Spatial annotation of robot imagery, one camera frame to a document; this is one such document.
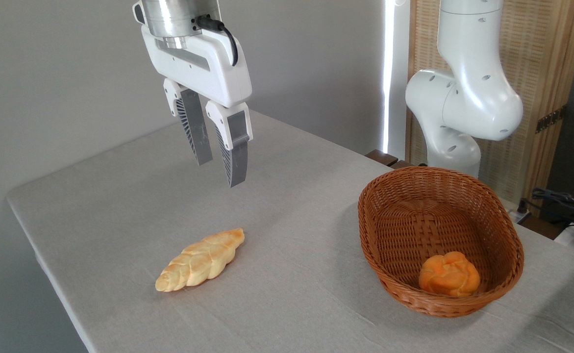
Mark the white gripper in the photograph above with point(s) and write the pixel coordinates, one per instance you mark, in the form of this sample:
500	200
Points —
208	73

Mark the long braided bread loaf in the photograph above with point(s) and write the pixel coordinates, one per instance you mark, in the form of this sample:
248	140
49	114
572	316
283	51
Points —
198	261

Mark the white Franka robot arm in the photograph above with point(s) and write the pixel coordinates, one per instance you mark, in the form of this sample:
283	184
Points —
468	98

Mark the brown wicker oval basket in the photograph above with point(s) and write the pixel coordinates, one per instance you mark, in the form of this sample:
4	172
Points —
409	235

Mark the round orange bread bun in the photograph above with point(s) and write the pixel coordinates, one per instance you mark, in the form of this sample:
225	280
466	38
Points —
449	275

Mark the grey tablecloth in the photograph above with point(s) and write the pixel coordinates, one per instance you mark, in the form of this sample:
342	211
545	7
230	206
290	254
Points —
218	206

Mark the dark brown wooden furniture piece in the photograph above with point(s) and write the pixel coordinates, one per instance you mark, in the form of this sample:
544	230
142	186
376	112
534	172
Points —
382	158

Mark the white power strip with plug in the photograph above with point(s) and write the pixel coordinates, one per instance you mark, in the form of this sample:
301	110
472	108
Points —
521	214

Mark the wooden bamboo folding screen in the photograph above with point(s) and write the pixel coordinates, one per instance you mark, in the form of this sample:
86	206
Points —
536	59

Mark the black metal screen hinge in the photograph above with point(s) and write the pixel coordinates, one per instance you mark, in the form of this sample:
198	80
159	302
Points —
550	119

